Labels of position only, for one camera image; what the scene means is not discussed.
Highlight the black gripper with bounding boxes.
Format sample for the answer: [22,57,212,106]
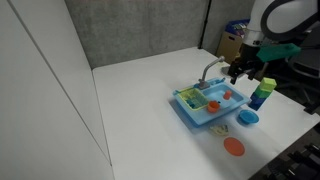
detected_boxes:
[227,42,268,85]

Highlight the brown cardboard box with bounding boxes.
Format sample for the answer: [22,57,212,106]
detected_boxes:
[215,30,246,65]

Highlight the black office chair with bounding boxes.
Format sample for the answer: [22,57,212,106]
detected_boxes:
[266,19,320,115]

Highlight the blue toy saucer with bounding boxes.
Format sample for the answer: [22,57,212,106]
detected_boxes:
[237,109,260,126]

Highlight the light green stacking cube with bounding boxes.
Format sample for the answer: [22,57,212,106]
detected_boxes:
[259,77,278,92]

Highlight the grey metal mounting plate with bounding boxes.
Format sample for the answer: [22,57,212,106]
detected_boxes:
[221,64,234,77]

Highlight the black clamp mount rig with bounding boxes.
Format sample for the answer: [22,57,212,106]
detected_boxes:
[248,123,320,180]

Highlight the orange toy mug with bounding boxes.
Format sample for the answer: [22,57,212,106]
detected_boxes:
[206,100,221,114]

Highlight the small orange toy cup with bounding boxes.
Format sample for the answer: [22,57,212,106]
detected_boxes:
[222,89,233,101]

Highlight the yellow-green toy dish rack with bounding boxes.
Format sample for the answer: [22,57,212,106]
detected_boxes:
[176,87,210,112]

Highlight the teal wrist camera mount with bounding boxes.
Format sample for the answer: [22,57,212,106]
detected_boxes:
[255,43,302,63]

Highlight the light blue toy sink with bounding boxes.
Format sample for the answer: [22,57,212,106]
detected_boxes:
[172,77,252,127]

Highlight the black tripod pole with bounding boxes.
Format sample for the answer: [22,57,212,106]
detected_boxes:
[197,0,212,50]

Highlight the blue toy dishes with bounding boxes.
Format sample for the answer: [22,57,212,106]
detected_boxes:
[186,96,200,109]

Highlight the dark blue stacking cube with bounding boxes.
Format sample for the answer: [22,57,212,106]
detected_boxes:
[248,99,264,112]

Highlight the orange toy plate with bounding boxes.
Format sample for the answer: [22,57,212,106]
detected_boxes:
[223,136,246,157]

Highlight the grey toy faucet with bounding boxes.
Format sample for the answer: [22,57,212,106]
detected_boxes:
[198,55,226,90]

